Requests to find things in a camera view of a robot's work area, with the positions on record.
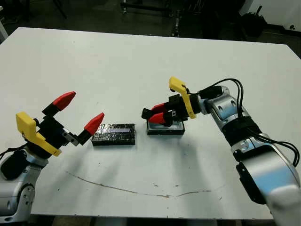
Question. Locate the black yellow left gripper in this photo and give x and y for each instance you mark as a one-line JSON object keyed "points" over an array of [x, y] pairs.
{"points": [[47, 134]]}

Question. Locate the white side table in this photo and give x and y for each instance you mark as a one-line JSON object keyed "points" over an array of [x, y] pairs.
{"points": [[2, 28]]}

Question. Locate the black metal gantry frame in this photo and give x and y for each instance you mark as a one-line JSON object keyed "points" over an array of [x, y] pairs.
{"points": [[175, 21]]}

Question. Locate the black box base white lining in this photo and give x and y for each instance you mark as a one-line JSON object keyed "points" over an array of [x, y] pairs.
{"points": [[177, 129]]}

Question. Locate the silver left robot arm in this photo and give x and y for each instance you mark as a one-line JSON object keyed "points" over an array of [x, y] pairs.
{"points": [[16, 188]]}

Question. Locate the glossy black box lid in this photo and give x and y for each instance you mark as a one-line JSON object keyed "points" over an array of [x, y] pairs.
{"points": [[114, 134]]}

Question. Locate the black slanted stand leg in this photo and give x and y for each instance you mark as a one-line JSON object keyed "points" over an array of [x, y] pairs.
{"points": [[60, 8]]}

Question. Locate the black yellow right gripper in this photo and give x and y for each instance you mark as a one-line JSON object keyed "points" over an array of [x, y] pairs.
{"points": [[185, 106]]}

